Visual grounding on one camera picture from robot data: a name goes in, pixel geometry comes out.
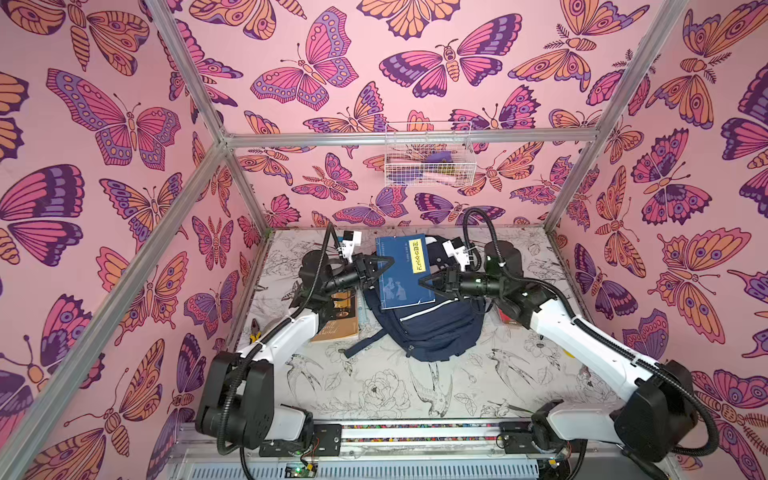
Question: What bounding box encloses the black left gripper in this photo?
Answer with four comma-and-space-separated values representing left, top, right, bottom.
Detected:
318, 259, 391, 302

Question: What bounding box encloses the blue book yellow label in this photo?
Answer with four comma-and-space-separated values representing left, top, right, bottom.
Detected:
376, 234, 435, 310

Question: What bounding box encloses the brown hardcover book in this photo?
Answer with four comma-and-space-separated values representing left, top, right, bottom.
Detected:
311, 290, 359, 343

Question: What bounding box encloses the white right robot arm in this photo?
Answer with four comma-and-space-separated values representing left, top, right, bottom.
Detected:
419, 263, 720, 463

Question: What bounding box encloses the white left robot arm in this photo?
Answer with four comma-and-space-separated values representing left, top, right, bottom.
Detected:
195, 249, 395, 455

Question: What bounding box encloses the red pencil box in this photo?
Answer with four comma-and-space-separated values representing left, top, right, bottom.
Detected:
499, 309, 519, 326

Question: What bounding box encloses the small green circuit board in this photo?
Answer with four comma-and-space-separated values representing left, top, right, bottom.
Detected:
284, 463, 318, 479

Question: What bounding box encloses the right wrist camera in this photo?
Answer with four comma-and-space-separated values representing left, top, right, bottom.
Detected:
442, 237, 471, 272

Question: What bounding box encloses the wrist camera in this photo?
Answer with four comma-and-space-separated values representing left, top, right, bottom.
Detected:
442, 237, 471, 272
337, 230, 362, 262

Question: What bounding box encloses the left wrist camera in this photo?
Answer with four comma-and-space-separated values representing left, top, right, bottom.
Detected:
337, 230, 362, 262

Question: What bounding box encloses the white wire wall basket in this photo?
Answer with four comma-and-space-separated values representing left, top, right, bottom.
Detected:
382, 124, 477, 189

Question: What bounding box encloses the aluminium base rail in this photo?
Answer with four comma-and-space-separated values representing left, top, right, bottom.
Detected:
163, 418, 682, 479

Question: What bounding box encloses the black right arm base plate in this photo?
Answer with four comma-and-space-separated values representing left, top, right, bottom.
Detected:
495, 419, 540, 454

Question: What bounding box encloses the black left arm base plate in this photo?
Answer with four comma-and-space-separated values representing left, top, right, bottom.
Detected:
258, 424, 343, 458

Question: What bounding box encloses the black screwdriver handle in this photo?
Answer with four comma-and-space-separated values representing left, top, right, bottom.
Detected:
629, 457, 669, 480

